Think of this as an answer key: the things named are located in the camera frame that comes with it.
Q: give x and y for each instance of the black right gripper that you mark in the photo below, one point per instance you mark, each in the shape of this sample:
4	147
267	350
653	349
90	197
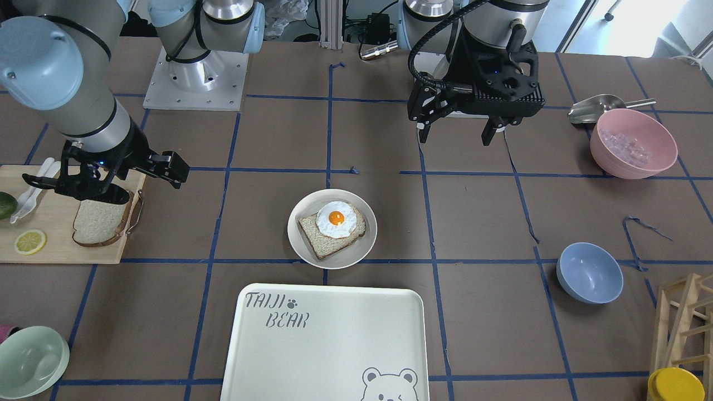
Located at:
126	157

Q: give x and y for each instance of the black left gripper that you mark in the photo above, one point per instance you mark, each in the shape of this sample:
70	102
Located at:
460	71

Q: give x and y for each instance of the bread slice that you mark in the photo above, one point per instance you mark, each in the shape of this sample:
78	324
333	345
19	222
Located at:
98	224
323	245

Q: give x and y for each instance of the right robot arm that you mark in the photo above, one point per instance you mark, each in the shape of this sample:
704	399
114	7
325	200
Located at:
54	58

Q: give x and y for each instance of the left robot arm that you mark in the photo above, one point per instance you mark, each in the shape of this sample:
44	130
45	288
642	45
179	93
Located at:
430	26

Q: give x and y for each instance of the cream round plate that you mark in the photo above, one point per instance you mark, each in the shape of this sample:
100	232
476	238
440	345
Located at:
311	204

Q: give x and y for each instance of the bread slice on plate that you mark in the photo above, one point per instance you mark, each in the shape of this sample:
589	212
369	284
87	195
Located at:
323	245

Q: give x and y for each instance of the wooden cutting board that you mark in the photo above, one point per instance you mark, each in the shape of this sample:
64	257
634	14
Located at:
54	215

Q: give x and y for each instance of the white plastic spoon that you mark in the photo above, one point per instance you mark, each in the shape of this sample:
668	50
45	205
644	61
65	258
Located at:
28	203

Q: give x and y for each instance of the white plastic fork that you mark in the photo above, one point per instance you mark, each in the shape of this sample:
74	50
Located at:
33	195

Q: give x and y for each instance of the lemon slice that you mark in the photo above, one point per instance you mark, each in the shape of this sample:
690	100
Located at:
30	242

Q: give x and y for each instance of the metal scoop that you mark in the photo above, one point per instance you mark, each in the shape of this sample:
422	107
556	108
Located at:
590	110

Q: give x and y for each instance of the fried egg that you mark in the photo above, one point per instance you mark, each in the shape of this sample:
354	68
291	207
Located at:
337	220

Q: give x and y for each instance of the pink cup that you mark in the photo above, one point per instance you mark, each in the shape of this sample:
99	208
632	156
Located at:
7	330

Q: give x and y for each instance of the ice cubes pile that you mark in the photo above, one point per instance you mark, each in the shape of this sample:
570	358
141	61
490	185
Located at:
625	148

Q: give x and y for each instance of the pink bowl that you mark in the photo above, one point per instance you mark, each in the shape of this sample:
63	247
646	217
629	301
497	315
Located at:
650	134

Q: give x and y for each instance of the green bowl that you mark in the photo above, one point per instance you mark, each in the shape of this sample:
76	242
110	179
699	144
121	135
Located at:
32	360

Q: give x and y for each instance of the blue bowl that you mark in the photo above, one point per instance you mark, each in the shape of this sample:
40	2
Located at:
589	274

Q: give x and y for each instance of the cream bear tray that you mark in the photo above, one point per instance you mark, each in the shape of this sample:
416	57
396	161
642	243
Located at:
324	342

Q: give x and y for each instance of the wooden cup rack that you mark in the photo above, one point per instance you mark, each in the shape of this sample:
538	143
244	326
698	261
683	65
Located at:
683	311

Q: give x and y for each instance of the yellow cup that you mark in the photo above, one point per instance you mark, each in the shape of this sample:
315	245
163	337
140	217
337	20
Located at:
673	383

